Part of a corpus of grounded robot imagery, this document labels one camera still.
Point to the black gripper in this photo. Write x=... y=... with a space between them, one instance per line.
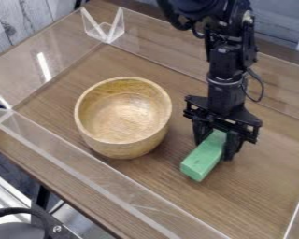
x=221 y=111

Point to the green rectangular block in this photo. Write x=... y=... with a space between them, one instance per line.
x=202 y=160

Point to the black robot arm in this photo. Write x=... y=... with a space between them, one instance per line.
x=224 y=24

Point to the brown wooden bowl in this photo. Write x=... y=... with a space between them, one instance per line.
x=122 y=115

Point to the black table leg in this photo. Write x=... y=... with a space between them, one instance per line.
x=43 y=197

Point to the grey metal clamp plate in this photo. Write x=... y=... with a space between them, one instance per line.
x=58 y=230

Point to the clear acrylic tray wall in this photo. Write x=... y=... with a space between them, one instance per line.
x=135 y=196

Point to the clear acrylic corner bracket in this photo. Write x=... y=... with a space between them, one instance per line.
x=106 y=32

